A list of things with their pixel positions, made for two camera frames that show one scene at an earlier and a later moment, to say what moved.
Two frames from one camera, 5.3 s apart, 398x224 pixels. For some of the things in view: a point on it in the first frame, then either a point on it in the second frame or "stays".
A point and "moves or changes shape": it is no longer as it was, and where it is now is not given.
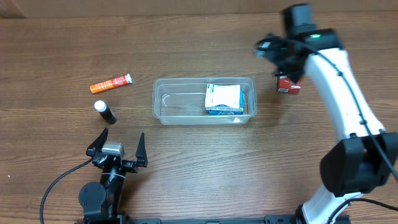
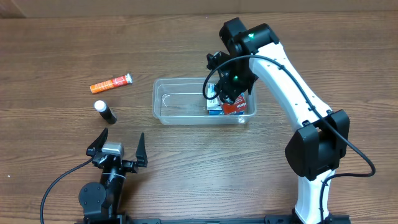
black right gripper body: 276,51 → 239,76
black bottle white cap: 108,114 stays
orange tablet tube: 112,84 stays
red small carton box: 285,85 moves or changes shape
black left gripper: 141,154 stays
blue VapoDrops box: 224,112 stays
